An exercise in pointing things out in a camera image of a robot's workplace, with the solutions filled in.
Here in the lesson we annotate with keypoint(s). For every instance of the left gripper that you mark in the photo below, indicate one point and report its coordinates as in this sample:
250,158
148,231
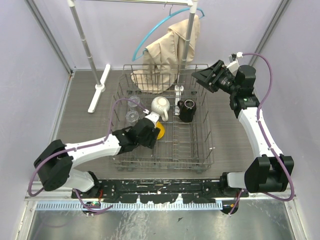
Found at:
153,138

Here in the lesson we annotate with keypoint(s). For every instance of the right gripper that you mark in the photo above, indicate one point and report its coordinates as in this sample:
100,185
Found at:
204,77

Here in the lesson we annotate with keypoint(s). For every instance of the yellow plastic cup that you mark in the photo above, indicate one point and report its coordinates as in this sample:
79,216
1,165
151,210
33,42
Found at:
161,130

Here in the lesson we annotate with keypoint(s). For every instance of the clear plastic cup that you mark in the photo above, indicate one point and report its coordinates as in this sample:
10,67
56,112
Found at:
133,102
132,117

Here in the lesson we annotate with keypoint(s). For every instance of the cream speckled ceramic mug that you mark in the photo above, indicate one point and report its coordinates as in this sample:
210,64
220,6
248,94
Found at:
161,106

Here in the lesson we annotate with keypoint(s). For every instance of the black mug cream inside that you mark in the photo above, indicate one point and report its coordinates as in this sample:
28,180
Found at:
187,110

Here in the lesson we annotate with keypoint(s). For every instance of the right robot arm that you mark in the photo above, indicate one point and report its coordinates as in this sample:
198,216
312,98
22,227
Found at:
270,171

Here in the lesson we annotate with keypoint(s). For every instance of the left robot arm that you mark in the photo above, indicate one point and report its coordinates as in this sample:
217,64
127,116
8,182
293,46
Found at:
56,165

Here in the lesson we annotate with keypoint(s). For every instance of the beige cloth garment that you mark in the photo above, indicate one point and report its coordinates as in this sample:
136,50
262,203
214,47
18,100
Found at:
162,60

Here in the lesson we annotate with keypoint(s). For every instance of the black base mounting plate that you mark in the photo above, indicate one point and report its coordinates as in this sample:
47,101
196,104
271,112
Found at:
160,191

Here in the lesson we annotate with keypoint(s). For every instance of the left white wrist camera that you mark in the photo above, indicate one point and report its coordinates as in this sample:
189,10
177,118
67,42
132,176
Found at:
152,116

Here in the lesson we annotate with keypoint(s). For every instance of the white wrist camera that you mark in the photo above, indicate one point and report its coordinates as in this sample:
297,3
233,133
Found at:
152,116
233,65

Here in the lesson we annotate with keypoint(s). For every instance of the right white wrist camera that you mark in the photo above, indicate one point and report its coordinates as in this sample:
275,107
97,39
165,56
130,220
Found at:
233,65

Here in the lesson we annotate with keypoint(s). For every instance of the grey wire dish rack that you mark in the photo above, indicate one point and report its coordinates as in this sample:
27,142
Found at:
185,140

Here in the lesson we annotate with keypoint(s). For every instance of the white slotted cable duct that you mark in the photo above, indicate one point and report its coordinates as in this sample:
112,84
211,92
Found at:
176,206

